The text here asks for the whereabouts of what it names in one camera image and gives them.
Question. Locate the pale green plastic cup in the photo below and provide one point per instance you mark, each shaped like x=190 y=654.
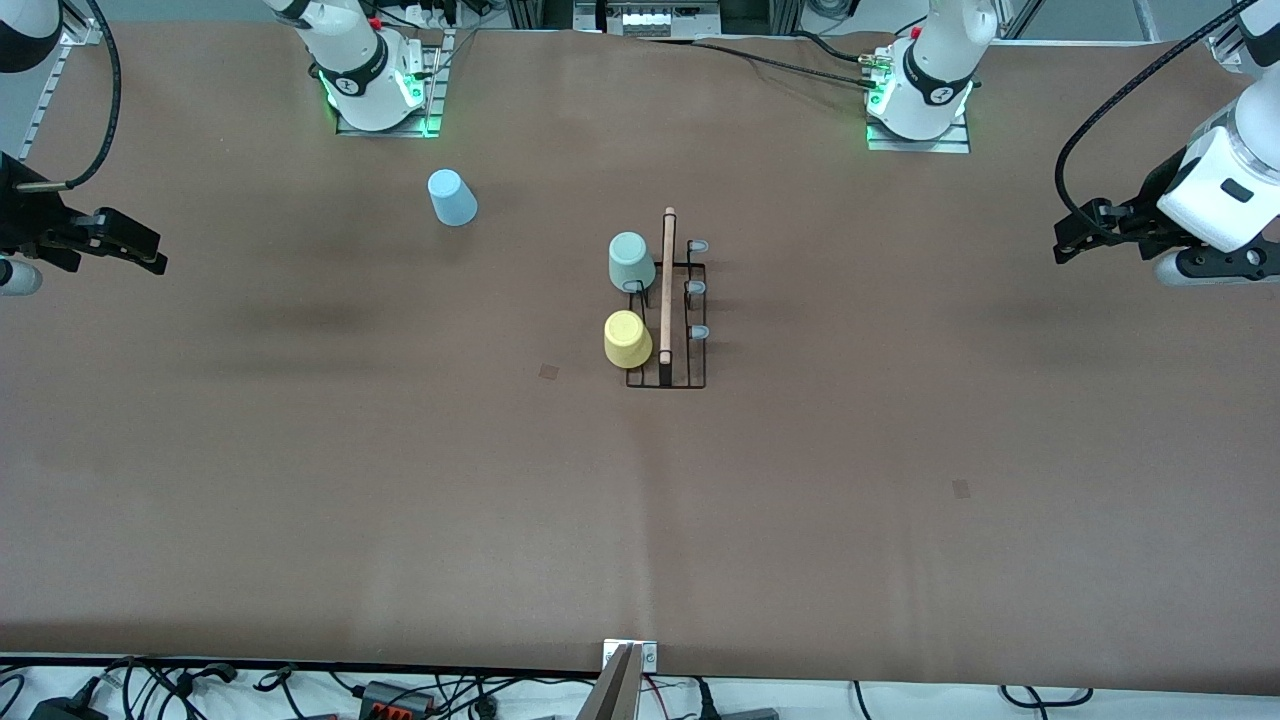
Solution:
x=632 y=262

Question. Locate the yellow plastic cup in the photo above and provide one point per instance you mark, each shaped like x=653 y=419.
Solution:
x=628 y=340

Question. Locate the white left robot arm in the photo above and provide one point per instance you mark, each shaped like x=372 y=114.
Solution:
x=935 y=70

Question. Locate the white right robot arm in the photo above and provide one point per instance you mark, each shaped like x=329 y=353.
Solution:
x=350 y=60

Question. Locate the light blue plastic cup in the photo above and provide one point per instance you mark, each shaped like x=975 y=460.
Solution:
x=452 y=198

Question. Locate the white power strip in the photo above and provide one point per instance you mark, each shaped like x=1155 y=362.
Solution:
x=428 y=12

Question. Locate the black power brick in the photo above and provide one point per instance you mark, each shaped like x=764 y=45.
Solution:
x=65 y=710

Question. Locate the brown table cover sheet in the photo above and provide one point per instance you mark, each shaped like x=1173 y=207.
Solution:
x=800 y=550

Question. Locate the grey metal equipment rack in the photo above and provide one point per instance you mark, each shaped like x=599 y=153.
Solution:
x=650 y=15

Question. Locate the black orange power adapter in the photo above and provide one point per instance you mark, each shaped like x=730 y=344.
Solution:
x=398 y=698

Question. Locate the aluminium table edge rail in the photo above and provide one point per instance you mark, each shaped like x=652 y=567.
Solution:
x=40 y=110
x=1225 y=40

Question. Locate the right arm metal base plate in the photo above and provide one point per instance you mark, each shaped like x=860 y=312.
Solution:
x=432 y=90

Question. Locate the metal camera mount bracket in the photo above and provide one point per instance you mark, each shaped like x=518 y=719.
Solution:
x=615 y=685

